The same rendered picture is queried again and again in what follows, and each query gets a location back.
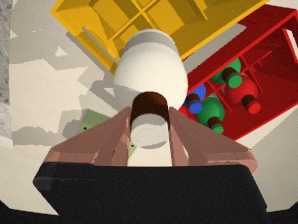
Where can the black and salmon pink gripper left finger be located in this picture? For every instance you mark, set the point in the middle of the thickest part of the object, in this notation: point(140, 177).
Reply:
point(97, 144)

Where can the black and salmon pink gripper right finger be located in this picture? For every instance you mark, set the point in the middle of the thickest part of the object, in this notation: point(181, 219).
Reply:
point(204, 146)

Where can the red bottle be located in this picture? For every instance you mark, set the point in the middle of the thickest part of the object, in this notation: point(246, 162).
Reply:
point(243, 96)

